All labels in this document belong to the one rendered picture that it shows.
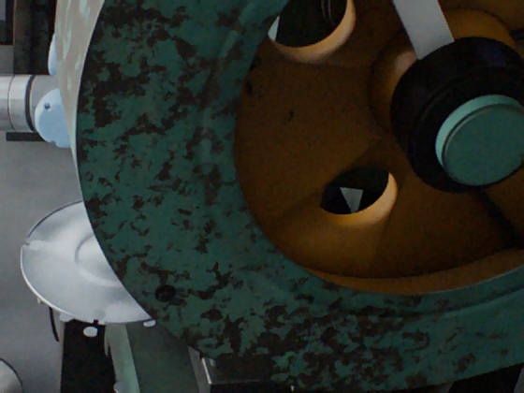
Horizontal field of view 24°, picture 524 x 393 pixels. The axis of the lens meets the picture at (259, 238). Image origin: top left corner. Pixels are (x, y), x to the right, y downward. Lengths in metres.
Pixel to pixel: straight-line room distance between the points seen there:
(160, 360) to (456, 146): 0.82
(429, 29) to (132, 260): 0.39
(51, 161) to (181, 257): 2.17
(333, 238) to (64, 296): 0.53
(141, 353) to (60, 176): 1.53
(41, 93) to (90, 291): 0.36
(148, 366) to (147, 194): 0.70
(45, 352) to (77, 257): 1.00
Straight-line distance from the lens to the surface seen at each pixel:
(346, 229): 1.46
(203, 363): 1.86
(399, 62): 1.31
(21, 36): 3.44
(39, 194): 3.35
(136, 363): 1.93
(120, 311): 1.82
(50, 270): 1.88
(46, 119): 1.61
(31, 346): 2.89
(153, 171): 1.25
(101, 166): 1.24
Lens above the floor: 1.97
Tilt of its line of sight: 37 degrees down
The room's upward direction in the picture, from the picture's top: 10 degrees clockwise
